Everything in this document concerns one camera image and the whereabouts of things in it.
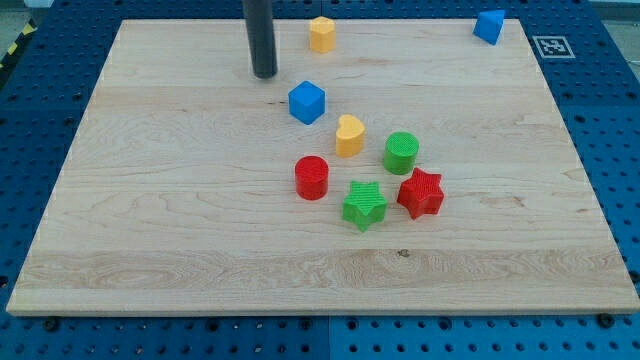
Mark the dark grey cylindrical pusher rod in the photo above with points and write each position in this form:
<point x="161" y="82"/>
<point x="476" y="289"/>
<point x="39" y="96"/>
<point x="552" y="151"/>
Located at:
<point x="261" y="37"/>

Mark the green cylinder block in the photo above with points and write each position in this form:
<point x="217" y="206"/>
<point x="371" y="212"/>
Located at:
<point x="400" y="152"/>

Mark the white fiducial marker tag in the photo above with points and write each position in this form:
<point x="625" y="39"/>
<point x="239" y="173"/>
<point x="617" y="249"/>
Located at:
<point x="553" y="47"/>

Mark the light wooden board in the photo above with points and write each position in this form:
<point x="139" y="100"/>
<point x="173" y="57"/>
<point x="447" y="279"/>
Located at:
<point x="178" y="198"/>

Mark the yellow hexagon block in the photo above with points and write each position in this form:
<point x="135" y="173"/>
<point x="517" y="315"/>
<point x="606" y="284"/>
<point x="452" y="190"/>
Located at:
<point x="322" y="34"/>

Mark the yellow heart block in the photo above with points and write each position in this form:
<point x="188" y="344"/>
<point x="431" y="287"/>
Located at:
<point x="349" y="136"/>

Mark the green star block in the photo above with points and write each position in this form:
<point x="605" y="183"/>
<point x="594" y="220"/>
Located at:
<point x="364" y="205"/>

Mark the red star block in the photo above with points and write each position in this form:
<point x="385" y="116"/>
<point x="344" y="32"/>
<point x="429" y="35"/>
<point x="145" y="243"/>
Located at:
<point x="421" y="194"/>

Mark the red cylinder block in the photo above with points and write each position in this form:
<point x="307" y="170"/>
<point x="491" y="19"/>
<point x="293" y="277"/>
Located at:
<point x="311" y="177"/>

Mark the blue cube block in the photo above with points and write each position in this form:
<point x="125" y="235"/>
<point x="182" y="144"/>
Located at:
<point x="307" y="102"/>

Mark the blue triangle block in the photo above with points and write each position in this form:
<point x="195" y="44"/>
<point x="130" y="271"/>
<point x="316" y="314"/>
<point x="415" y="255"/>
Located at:
<point x="489" y="25"/>

